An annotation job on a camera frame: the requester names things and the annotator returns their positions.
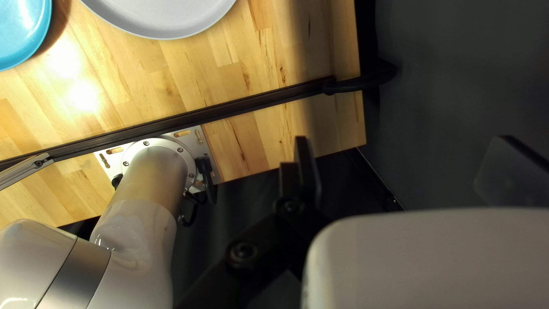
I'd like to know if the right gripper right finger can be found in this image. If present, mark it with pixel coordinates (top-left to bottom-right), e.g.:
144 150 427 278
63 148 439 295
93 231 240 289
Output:
473 135 549 211

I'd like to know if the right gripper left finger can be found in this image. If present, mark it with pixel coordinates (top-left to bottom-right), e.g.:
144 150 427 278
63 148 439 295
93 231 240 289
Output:
176 136 333 309

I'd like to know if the grey round plate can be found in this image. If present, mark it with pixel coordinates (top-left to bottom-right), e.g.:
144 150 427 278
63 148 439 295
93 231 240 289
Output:
79 0 238 40

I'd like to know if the teal round plate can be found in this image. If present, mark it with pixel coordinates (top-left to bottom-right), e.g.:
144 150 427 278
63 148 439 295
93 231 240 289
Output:
0 0 53 72

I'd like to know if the black base cable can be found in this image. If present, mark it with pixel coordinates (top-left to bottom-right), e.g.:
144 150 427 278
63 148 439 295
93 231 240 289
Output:
178 155 218 228

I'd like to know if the black frame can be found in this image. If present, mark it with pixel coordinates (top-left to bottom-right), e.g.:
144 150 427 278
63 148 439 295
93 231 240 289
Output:
0 60 404 211

